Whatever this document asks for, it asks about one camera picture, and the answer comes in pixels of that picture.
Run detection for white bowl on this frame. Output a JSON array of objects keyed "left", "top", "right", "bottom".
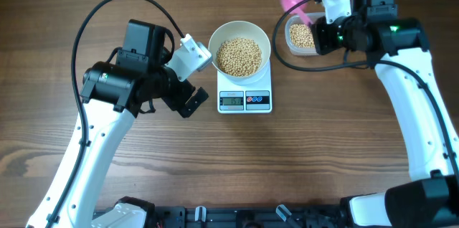
[{"left": 208, "top": 21, "right": 271, "bottom": 84}]

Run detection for soybeans in container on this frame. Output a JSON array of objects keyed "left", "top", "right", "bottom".
[{"left": 289, "top": 24, "right": 314, "bottom": 48}]

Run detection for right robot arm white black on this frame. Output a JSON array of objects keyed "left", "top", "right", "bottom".
[{"left": 312, "top": 0, "right": 458, "bottom": 227}]

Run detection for black aluminium frame rail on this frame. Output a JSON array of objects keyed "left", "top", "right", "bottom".
[{"left": 151, "top": 205, "right": 345, "bottom": 228}]

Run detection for soybeans in bowl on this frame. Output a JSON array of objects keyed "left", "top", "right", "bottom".
[{"left": 217, "top": 37, "right": 262, "bottom": 77}]

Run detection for white digital kitchen scale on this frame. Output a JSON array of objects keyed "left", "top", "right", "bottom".
[{"left": 217, "top": 62, "right": 273, "bottom": 114}]

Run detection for clear plastic container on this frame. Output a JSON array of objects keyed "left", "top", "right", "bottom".
[{"left": 285, "top": 15, "right": 318, "bottom": 56}]

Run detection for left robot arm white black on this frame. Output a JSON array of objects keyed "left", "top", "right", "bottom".
[{"left": 27, "top": 20, "right": 212, "bottom": 227}]

